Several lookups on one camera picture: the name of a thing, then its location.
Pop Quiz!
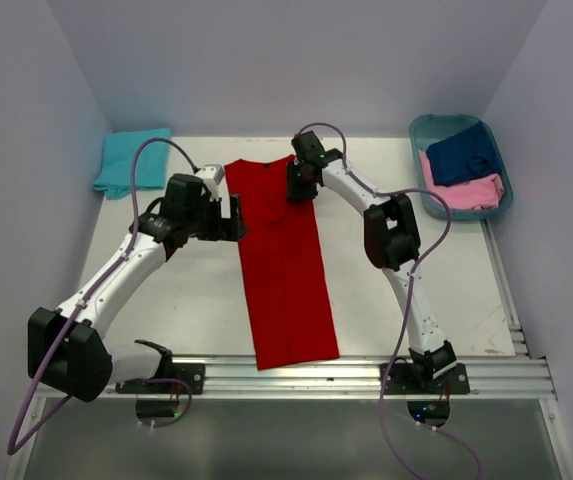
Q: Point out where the red t shirt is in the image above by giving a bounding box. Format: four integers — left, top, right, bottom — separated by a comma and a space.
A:
225, 156, 339, 370

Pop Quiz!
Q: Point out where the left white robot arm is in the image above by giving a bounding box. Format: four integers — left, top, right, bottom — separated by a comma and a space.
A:
28, 165, 246, 402

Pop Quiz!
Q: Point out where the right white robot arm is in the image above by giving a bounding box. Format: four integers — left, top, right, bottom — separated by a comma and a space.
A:
286, 125, 457, 393

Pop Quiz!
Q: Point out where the folded teal t shirt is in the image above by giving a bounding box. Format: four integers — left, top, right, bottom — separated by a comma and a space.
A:
93, 128, 171, 200

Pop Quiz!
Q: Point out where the teal plastic basket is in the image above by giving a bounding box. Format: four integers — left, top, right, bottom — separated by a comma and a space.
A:
409, 114, 513, 221

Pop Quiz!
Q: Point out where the navy blue t shirt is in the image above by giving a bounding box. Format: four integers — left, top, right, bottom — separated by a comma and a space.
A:
426, 121, 501, 186

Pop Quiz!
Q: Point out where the pink t shirt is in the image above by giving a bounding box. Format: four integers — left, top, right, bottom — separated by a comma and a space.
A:
419, 150, 505, 210

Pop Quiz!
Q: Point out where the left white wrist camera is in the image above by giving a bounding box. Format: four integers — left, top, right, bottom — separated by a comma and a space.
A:
196, 164, 225, 201

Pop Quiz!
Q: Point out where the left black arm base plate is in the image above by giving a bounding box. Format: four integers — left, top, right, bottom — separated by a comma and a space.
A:
115, 362, 206, 395

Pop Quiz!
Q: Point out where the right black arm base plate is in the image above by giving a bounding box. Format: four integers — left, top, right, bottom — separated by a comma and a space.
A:
379, 358, 471, 395

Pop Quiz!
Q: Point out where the aluminium mounting rail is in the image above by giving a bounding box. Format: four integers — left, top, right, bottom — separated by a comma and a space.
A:
29, 354, 558, 401

